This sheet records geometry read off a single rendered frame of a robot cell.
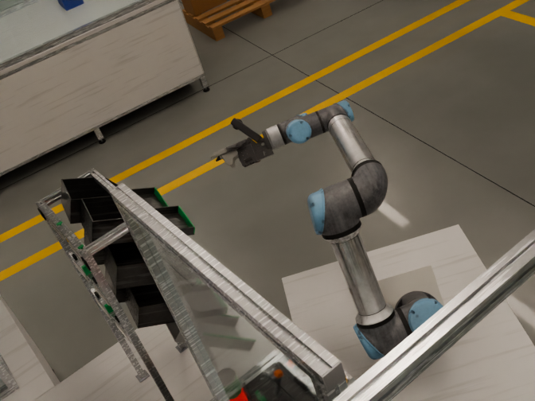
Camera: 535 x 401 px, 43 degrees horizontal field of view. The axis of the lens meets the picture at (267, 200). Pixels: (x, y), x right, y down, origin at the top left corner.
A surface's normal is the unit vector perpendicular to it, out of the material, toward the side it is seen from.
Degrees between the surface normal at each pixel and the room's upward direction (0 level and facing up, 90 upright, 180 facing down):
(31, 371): 0
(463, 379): 0
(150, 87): 90
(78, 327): 0
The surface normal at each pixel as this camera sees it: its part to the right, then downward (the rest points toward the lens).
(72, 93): 0.47, 0.43
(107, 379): -0.25, -0.76
